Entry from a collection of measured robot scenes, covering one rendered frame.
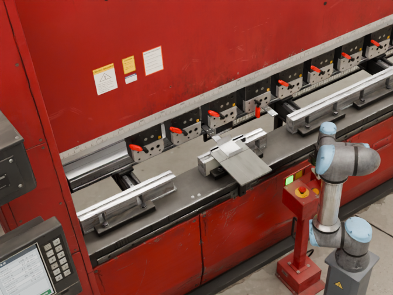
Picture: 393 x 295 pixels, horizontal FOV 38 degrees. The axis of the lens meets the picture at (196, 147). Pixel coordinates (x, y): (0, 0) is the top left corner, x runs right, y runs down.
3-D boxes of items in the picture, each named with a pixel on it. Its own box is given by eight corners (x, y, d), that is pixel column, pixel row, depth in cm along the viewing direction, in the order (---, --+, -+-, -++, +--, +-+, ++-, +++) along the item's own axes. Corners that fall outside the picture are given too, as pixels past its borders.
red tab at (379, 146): (372, 154, 339) (375, 146, 334) (370, 153, 340) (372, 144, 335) (390, 145, 344) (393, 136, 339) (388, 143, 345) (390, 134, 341)
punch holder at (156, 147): (135, 164, 252) (130, 136, 241) (126, 154, 258) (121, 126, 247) (164, 151, 258) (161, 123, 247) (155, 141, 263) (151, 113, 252)
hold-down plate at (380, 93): (358, 110, 319) (359, 106, 317) (351, 106, 322) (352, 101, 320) (396, 92, 330) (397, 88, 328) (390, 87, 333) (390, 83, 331)
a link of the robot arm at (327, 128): (320, 131, 260) (320, 119, 265) (316, 148, 267) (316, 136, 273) (337, 133, 259) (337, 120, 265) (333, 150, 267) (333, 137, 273)
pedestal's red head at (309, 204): (301, 220, 290) (304, 197, 278) (281, 202, 300) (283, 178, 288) (330, 203, 297) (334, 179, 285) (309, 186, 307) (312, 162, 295)
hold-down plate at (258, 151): (215, 181, 284) (215, 177, 282) (209, 174, 287) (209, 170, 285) (263, 157, 295) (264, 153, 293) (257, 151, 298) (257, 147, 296)
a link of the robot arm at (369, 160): (389, 149, 212) (368, 138, 260) (359, 147, 214) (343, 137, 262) (386, 179, 213) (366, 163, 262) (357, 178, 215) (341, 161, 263)
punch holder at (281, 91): (278, 100, 281) (279, 72, 270) (267, 92, 287) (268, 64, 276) (302, 89, 287) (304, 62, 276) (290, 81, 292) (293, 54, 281)
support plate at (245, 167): (241, 186, 264) (241, 185, 264) (210, 154, 281) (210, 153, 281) (272, 171, 271) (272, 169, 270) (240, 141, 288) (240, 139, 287)
